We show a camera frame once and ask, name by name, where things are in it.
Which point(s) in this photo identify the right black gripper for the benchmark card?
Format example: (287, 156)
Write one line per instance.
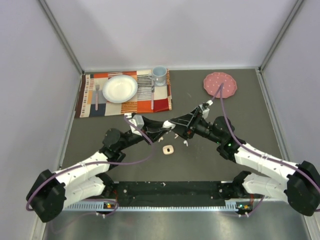
(186, 126)

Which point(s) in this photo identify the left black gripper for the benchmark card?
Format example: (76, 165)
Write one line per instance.
(153, 129)

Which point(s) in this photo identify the white earbud case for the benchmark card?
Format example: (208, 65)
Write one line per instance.
(168, 125)

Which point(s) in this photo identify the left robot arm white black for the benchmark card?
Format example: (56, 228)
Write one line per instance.
(52, 192)

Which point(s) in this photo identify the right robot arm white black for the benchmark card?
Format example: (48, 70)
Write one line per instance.
(297, 184)

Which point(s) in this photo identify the beige earbud case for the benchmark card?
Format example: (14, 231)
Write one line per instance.
(168, 150)

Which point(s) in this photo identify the patterned orange placemat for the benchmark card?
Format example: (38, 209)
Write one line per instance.
(140, 103)

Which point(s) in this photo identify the pink dotted plate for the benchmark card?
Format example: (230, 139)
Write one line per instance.
(213, 81)

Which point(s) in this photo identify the light blue mug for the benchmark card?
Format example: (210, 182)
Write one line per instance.
(159, 75)

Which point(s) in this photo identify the white bowl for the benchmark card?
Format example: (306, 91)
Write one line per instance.
(120, 89)

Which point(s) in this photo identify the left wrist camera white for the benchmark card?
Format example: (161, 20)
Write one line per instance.
(135, 121)

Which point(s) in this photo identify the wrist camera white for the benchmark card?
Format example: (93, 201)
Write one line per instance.
(135, 121)
(205, 108)

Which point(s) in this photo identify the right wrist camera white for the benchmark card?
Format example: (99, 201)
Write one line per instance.
(205, 108)

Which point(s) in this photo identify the pink handled knife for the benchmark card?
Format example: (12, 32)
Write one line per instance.
(152, 95)

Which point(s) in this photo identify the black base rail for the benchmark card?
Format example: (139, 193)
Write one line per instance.
(171, 193)

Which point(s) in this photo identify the pink handled fork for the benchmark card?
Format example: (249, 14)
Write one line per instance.
(97, 88)

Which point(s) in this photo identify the grey cable duct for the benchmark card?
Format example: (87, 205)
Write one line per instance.
(103, 206)

